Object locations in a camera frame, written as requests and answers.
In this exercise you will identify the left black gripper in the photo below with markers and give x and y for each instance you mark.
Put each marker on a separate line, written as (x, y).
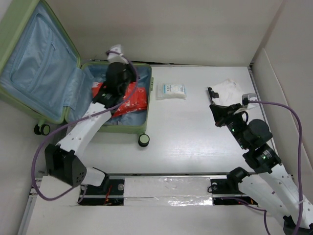
(131, 69)

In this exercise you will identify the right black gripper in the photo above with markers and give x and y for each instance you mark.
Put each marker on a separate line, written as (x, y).
(222, 113)

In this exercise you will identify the white cloth with black strap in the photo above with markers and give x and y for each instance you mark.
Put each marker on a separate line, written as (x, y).
(229, 91)

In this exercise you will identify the red white patterned cloth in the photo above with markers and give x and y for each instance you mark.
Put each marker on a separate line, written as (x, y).
(137, 102)

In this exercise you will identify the green hard-shell suitcase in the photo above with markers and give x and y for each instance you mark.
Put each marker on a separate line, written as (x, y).
(41, 72)

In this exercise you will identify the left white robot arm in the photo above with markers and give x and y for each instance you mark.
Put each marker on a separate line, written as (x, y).
(64, 160)

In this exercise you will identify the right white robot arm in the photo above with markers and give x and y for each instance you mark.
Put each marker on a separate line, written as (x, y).
(280, 196)

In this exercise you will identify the white packet with blue label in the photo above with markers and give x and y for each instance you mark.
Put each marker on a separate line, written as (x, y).
(169, 91)

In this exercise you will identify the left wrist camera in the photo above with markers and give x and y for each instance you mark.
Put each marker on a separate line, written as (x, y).
(114, 54)

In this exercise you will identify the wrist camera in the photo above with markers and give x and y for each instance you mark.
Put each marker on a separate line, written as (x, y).
(114, 54)
(248, 98)

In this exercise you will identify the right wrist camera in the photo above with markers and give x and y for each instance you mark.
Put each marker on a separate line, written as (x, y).
(248, 98)

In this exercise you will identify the metal base rail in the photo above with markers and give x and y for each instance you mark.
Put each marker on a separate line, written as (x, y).
(150, 191)

